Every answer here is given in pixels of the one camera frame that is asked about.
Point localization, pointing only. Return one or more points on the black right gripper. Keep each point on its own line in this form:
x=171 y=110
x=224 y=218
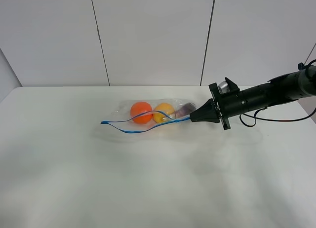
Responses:
x=226 y=105

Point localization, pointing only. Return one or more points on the clear zip bag blue seal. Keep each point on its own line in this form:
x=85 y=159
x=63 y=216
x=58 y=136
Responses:
x=121 y=120

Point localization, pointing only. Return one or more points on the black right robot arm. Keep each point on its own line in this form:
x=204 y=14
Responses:
x=280 y=90

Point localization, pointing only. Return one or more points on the purple eggplant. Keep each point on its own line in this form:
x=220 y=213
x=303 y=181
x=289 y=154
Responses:
x=185 y=110

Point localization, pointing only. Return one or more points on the yellow apple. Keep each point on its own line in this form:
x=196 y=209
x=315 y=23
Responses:
x=163 y=113

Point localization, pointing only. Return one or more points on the orange fruit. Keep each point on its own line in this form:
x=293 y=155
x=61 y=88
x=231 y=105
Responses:
x=141 y=112

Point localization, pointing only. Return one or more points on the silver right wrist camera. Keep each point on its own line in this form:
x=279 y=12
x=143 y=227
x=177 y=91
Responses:
x=223 y=87

